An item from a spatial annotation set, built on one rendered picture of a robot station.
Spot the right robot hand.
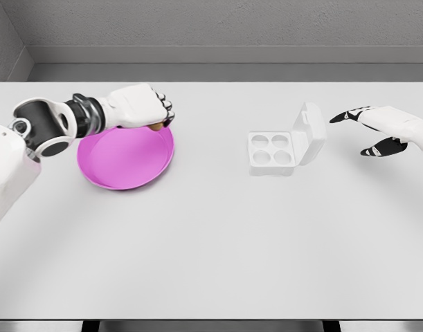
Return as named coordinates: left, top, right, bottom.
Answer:
left=329, top=105, right=423, bottom=157

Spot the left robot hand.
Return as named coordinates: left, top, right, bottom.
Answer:
left=106, top=82, right=176, bottom=132

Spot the white egg box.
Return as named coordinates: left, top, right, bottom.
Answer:
left=247, top=101, right=327, bottom=178

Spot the pink round plate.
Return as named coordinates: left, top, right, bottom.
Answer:
left=76, top=124, right=176, bottom=192

